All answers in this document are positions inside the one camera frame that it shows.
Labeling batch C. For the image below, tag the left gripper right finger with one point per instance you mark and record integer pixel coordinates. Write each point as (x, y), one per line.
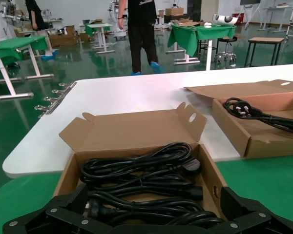
(249, 219)

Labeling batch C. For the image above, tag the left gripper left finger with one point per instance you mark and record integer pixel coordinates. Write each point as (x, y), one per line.
(63, 217)

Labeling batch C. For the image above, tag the open brown cardboard box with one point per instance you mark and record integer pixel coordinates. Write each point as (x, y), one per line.
(136, 131)
(258, 143)

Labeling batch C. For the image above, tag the closed brown cardboard box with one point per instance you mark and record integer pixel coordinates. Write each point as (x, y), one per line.
(174, 11)

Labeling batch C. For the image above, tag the green table cloth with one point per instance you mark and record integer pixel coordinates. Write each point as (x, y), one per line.
(258, 185)

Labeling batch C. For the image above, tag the silver binder clip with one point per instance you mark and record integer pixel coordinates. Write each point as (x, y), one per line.
(56, 101)
(63, 93)
(50, 110)
(69, 85)

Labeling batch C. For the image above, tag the long green cloth table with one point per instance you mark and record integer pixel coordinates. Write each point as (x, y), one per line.
(14, 46)

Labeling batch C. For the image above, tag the pile of cardboard boxes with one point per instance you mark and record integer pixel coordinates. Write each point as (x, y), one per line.
(63, 39)

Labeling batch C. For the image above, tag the wooden top black stool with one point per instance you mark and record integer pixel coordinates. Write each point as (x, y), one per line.
(266, 39)

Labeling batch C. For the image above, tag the black swivel stool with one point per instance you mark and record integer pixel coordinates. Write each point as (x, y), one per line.
(225, 39)

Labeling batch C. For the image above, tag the white humanoid robot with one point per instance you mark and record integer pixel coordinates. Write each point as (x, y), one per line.
(120, 35)

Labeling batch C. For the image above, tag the small green topped table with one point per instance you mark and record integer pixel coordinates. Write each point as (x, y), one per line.
(97, 26)

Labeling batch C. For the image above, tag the green draped white table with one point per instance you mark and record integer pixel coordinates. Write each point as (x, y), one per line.
(183, 36)

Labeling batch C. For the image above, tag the person in black trousers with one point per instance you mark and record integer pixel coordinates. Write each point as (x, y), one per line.
(141, 36)

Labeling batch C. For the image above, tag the small white rounded object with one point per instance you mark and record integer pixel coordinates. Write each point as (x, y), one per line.
(207, 24)

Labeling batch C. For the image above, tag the white curved shell part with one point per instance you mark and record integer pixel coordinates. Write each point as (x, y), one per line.
(224, 20)

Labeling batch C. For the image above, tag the person in black shirt shorts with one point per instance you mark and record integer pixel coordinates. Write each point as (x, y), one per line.
(37, 14)

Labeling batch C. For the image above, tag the flattened cardboard pieces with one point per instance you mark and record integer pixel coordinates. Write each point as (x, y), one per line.
(188, 23)

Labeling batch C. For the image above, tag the white robot with arms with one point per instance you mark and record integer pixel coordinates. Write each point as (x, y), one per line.
(14, 17)

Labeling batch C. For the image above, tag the black display on stand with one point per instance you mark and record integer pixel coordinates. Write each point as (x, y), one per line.
(249, 2)

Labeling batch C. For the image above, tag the white frame workbench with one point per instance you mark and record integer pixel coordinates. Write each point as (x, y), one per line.
(278, 8)

